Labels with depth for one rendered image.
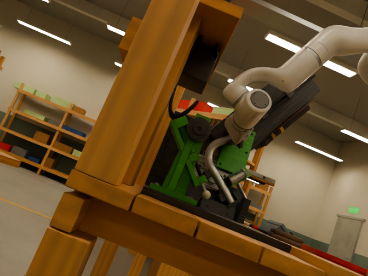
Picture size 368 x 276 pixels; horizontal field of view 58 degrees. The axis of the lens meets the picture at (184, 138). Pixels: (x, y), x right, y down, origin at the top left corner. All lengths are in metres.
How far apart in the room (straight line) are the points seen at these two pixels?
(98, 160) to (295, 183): 10.91
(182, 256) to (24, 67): 10.85
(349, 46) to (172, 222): 0.81
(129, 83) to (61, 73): 10.40
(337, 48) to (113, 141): 0.81
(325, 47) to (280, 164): 10.17
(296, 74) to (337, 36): 0.18
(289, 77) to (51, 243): 0.82
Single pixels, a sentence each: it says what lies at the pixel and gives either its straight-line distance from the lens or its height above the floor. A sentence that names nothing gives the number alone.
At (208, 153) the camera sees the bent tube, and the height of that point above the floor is 1.10.
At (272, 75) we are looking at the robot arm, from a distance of 1.12.
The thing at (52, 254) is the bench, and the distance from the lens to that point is 0.72.
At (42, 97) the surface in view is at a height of 2.03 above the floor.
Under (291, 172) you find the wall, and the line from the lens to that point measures 11.42.
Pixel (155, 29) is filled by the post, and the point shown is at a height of 1.22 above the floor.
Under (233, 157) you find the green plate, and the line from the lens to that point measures 1.34.
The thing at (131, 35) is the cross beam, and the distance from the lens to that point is 0.86.
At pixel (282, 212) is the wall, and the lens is 11.32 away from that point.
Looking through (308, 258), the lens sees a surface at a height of 0.89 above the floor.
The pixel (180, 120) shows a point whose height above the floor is 1.13.
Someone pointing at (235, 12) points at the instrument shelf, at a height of 1.52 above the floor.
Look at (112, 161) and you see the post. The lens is 0.69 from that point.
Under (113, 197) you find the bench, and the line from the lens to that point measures 0.68.
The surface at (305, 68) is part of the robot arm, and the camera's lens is 1.15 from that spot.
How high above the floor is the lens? 0.91
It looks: 10 degrees up
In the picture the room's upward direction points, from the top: 22 degrees clockwise
